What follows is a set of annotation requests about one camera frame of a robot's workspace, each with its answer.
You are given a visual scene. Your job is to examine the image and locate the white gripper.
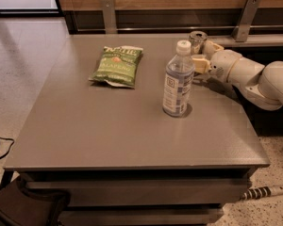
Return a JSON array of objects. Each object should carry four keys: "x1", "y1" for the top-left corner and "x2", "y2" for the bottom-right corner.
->
[{"x1": 191, "y1": 40, "x2": 242, "y2": 83}]

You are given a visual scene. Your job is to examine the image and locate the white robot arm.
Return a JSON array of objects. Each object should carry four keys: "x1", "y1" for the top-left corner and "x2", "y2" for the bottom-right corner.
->
[{"x1": 191, "y1": 40, "x2": 283, "y2": 111}]

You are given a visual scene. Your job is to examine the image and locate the clear plastic water bottle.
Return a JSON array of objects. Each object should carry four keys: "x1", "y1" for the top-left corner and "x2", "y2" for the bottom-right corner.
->
[{"x1": 162, "y1": 40, "x2": 195, "y2": 117}]

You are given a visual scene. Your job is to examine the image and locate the green jalapeno chips bag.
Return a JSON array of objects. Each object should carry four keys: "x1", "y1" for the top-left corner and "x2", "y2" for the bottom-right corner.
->
[{"x1": 89, "y1": 45, "x2": 143, "y2": 89}]

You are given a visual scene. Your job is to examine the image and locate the grey drawer cabinet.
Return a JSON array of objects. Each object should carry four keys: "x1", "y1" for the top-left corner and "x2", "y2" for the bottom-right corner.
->
[{"x1": 5, "y1": 35, "x2": 269, "y2": 226}]

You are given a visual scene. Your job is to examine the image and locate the black bag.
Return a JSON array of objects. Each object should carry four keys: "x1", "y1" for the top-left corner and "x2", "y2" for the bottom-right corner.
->
[{"x1": 0, "y1": 177, "x2": 70, "y2": 226}]

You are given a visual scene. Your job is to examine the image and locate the right metal wall bracket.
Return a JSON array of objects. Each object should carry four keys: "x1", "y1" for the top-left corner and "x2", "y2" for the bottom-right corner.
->
[{"x1": 232, "y1": 0, "x2": 261, "y2": 42}]

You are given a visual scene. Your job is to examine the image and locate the metal wall bracket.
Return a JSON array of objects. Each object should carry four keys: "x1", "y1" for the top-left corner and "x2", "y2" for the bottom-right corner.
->
[
  {"x1": 232, "y1": 0, "x2": 261, "y2": 42},
  {"x1": 101, "y1": 0, "x2": 117, "y2": 34}
]

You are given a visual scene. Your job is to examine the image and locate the left metal wall bracket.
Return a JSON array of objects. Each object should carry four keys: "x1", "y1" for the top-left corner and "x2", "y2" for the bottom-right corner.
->
[{"x1": 101, "y1": 0, "x2": 117, "y2": 34}]

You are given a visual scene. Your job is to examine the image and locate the black and white striped cable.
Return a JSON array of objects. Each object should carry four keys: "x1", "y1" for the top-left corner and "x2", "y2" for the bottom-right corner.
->
[{"x1": 241, "y1": 184, "x2": 283, "y2": 202}]

